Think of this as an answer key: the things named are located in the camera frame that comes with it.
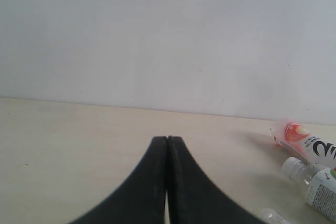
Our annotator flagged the blue white label bottle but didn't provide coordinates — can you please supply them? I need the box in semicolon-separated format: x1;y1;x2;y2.
260;208;290;224

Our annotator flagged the butterfly label clear bottle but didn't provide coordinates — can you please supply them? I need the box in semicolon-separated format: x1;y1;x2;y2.
281;157;335;222

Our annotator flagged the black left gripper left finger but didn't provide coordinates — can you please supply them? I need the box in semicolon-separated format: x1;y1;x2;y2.
72;136;167;224

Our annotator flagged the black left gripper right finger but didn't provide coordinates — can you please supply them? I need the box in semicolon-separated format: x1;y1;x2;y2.
167;136;259;224

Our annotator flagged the peach label bottle black cap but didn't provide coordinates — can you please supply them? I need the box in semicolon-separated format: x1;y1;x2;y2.
271;120;335;169

